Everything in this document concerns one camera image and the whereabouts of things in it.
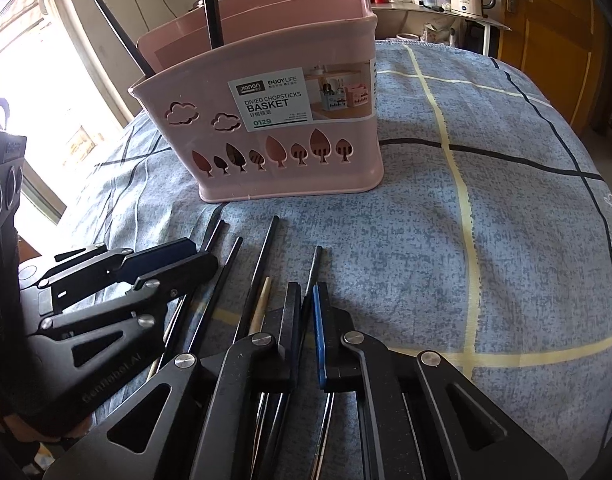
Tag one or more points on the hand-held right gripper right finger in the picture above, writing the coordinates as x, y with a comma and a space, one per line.
318, 335

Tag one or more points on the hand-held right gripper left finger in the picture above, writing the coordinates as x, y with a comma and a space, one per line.
291, 330

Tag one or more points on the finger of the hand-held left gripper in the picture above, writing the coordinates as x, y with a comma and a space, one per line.
185, 272
160, 255

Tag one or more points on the wooden chopstick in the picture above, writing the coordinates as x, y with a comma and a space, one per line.
153, 371
260, 305

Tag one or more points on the pink plastic chopstick basket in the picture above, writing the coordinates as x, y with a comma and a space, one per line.
215, 100

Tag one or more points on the blue plaid blanket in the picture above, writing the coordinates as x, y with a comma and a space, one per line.
486, 210

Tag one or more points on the glass sliding door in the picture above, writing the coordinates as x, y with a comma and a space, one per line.
30, 60

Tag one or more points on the white plastic bags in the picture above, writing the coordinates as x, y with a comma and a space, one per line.
436, 30

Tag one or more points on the metal kitchen table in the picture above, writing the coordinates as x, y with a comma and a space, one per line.
416, 8

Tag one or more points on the wooden door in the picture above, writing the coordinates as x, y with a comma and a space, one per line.
551, 25

